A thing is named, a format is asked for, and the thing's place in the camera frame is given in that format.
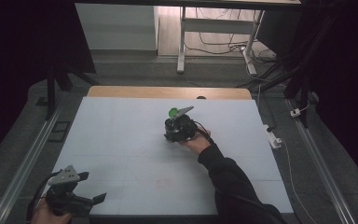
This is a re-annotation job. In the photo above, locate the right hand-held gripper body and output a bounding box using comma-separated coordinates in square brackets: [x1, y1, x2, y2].
[171, 105, 199, 143]

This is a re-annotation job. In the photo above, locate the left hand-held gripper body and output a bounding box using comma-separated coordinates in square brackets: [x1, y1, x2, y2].
[45, 164, 96, 217]

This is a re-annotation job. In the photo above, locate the green-lidded spice jar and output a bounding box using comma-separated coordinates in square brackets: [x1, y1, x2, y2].
[164, 106, 182, 143]

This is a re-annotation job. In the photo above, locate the person's right hand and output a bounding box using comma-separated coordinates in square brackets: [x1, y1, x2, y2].
[180, 124, 214, 156]

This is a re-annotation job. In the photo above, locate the person's left hand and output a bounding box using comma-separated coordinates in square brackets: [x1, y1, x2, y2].
[30, 199, 73, 224]

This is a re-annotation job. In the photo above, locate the white foam board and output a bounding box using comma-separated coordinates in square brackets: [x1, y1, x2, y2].
[43, 96, 295, 217]

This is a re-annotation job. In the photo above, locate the wooden table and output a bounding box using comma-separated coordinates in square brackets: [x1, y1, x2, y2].
[87, 86, 254, 101]

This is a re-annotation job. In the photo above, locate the white power strip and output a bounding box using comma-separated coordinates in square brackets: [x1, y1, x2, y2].
[265, 124, 283, 150]

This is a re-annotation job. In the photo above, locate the black metal stand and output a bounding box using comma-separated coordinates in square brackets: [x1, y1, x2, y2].
[282, 55, 313, 129]
[44, 60, 101, 121]

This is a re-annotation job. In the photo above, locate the small white plug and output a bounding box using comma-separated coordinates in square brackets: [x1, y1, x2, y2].
[290, 106, 303, 119]

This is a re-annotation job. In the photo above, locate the white cabinet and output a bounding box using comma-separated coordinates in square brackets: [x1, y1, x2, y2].
[75, 3, 160, 52]

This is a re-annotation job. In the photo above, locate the black curtain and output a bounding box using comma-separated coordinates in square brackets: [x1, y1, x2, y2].
[0, 0, 97, 171]
[292, 0, 358, 191]

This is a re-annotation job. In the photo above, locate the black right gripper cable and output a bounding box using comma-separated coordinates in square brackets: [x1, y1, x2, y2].
[194, 120, 216, 146]

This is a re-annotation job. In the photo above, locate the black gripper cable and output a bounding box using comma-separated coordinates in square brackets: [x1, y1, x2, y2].
[25, 170, 62, 224]
[194, 120, 216, 146]

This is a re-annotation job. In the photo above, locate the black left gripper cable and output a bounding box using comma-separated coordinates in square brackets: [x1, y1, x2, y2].
[25, 170, 62, 224]

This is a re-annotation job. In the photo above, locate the aluminium floor rail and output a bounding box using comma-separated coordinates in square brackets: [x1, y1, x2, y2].
[0, 102, 65, 224]
[284, 98, 358, 224]

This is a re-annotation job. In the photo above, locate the tangle of black floor cables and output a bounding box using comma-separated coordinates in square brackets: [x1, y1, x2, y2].
[184, 7, 278, 64]

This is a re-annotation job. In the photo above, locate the white desk frame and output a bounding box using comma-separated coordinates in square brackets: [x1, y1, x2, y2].
[176, 6, 266, 77]

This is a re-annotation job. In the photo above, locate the white power cable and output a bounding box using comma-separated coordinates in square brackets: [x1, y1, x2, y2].
[279, 138, 319, 224]

